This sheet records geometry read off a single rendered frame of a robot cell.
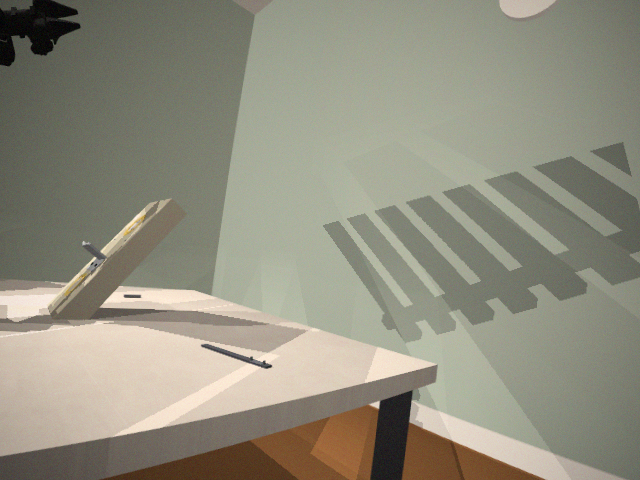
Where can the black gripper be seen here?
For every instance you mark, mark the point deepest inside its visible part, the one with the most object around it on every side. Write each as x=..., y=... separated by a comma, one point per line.
x=42, y=18

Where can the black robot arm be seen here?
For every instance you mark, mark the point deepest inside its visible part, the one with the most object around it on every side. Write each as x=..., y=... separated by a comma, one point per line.
x=7, y=53

